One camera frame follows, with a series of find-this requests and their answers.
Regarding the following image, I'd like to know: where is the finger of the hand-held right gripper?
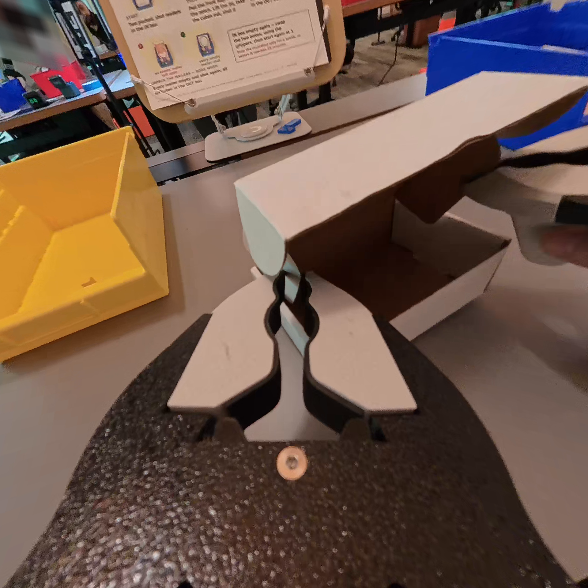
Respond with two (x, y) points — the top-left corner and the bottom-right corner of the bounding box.
(464, 165), (588, 267)
(498, 126), (588, 168)

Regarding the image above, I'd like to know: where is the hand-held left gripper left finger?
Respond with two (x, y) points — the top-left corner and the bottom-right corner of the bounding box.
(167, 273), (282, 414)

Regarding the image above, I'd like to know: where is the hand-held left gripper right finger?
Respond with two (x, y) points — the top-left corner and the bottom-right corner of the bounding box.
(300, 271), (418, 414)

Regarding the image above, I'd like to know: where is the blue plastic bin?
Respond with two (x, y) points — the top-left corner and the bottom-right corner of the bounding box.
(427, 0), (588, 152)

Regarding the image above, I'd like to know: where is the white cardboard mailer box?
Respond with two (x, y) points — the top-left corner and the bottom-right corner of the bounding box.
(234, 71), (588, 354)

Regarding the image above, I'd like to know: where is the yellow plastic bin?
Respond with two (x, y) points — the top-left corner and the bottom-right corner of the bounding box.
(0, 126), (169, 364)

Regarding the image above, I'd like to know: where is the person's right hand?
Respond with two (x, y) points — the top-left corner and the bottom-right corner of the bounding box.
(540, 225), (588, 268)

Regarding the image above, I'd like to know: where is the instruction sheet on stand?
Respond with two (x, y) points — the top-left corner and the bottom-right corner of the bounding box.
(99, 0), (346, 124)

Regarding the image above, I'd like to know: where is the orange traffic cone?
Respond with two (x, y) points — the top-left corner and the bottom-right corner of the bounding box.
(124, 106), (148, 138)

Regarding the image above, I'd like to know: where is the grey work table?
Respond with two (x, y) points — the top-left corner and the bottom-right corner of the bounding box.
(0, 69), (138, 134)

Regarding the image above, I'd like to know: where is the printed instruction sheet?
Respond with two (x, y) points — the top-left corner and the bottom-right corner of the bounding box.
(110, 0), (330, 111)

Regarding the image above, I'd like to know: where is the small black device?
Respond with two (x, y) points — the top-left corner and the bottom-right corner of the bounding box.
(48, 76), (81, 98)

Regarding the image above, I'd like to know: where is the red plastic bin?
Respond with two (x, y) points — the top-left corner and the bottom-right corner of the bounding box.
(30, 60), (88, 99)

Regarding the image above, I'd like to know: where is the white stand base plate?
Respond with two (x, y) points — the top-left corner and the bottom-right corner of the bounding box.
(204, 112), (312, 162)

